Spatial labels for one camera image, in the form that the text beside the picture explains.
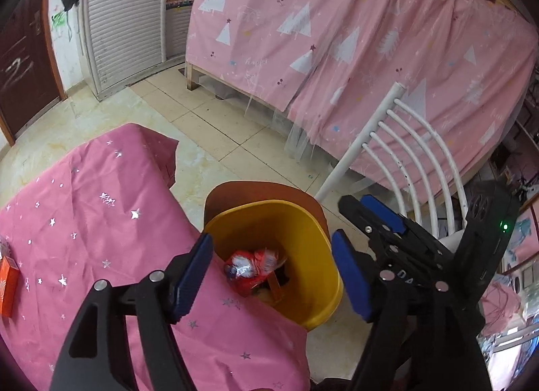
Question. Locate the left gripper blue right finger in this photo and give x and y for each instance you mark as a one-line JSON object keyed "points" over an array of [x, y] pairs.
{"points": [[373, 294]]}

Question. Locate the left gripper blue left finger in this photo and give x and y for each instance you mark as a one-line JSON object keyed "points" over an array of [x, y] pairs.
{"points": [[162, 299]]}

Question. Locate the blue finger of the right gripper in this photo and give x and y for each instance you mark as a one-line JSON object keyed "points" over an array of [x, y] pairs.
{"points": [[412, 235], [379, 236]]}

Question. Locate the red white snack wrapper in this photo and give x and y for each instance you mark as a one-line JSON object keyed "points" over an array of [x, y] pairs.
{"points": [[247, 270]]}

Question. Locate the yellow plastic trash bin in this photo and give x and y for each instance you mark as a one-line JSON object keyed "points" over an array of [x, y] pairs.
{"points": [[274, 242]]}

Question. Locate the orange rectangular box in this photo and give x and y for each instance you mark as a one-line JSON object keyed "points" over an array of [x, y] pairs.
{"points": [[9, 276]]}

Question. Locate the pink star tablecloth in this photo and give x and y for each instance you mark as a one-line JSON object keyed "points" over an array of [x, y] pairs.
{"points": [[106, 211]]}

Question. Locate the pink tree-print bed curtain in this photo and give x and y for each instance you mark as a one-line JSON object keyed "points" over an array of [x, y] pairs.
{"points": [[327, 64]]}

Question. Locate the dark brown door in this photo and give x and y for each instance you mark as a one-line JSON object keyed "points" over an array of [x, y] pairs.
{"points": [[30, 79]]}

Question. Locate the white louvered wardrobe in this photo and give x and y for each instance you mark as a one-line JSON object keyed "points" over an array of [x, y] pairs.
{"points": [[124, 41]]}

